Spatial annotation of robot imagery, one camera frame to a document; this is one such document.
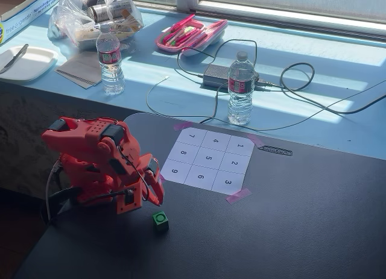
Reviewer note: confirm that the black plastic knife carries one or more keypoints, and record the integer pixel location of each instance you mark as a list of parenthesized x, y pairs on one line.
[(15, 57)]

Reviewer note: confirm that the pink tape strip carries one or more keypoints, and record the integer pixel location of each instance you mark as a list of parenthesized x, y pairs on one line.
[(162, 178), (239, 196), (182, 126), (254, 139)]

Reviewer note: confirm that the pink pen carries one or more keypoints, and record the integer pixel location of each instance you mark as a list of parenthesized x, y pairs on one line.
[(184, 21)]

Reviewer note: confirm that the pink pencil case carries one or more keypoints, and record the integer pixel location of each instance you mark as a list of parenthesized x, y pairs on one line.
[(208, 35)]

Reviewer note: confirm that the black perforated strip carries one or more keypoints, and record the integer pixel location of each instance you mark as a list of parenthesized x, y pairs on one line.
[(276, 150)]

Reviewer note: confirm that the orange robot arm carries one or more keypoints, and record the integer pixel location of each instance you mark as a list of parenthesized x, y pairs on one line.
[(90, 134)]

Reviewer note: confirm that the white foam plate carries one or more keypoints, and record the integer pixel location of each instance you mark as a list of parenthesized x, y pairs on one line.
[(30, 65)]

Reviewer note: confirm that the green cube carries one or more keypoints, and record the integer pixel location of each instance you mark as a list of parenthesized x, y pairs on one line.
[(160, 221)]

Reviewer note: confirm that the clear water bottle red label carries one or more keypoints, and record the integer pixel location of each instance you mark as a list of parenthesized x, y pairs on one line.
[(240, 89), (110, 62)]

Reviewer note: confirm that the window frame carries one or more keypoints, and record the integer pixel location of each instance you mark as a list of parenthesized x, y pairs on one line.
[(271, 11)]

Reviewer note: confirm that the black table clamp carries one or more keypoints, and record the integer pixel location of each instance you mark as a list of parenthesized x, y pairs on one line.
[(61, 200)]

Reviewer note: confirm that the orange gripper black motor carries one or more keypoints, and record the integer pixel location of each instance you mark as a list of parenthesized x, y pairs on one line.
[(149, 177)]

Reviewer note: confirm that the black power adapter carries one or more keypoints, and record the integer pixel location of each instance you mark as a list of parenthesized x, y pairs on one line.
[(215, 75)]

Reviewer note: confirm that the Tide detergent cardboard box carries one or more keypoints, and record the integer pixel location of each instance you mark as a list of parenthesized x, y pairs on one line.
[(18, 11)]

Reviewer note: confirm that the clear plastic bag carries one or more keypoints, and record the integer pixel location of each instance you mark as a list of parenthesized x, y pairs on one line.
[(75, 23)]

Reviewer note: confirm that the white numbered grid paper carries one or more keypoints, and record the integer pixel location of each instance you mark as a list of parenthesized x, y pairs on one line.
[(208, 160)]

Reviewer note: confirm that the silver can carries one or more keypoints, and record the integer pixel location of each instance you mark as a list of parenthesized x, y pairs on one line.
[(102, 11)]

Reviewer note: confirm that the orange camera mount block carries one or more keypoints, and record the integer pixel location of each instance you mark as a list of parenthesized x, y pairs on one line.
[(129, 205)]

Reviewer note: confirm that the grey napkin stack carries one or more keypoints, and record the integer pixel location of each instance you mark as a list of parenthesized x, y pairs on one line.
[(83, 69)]

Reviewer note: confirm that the green highlighter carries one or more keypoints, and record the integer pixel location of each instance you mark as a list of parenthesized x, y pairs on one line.
[(188, 30)]

